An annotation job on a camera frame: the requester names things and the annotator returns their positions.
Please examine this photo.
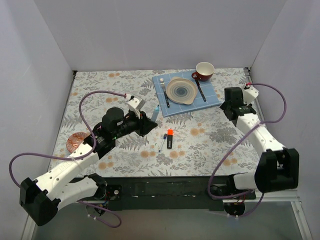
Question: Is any red white cup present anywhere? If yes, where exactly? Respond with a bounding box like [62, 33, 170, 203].
[191, 62, 215, 82]

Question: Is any light blue pen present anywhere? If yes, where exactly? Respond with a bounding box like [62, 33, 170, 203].
[151, 105, 160, 122]

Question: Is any white grey pen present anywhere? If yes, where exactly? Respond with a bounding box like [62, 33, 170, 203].
[158, 138, 166, 153]

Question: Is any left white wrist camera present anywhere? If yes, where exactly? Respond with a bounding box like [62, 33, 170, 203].
[125, 94, 146, 119]

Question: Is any fork with black handle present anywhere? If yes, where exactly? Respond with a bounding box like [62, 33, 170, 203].
[159, 78, 170, 108]

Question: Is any blue checked cloth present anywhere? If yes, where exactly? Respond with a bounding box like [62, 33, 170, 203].
[152, 70, 222, 118]

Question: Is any red patterned small bowl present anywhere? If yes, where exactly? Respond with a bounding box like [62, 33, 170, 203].
[66, 131, 89, 153]

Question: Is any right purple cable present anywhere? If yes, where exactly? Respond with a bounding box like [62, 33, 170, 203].
[207, 83, 287, 218]

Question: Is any knife with black handle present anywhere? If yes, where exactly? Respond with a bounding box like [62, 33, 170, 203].
[195, 79, 207, 102]

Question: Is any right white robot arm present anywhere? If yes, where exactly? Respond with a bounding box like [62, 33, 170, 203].
[220, 85, 300, 199]

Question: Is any beige blue plate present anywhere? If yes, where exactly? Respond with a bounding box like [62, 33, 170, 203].
[166, 77, 198, 105]

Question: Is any black orange highlighter pen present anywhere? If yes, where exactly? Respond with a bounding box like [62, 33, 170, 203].
[167, 134, 173, 150]

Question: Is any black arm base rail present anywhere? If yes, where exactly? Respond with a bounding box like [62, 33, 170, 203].
[82, 174, 257, 212]

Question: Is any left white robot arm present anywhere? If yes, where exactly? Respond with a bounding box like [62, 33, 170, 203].
[19, 107, 158, 226]

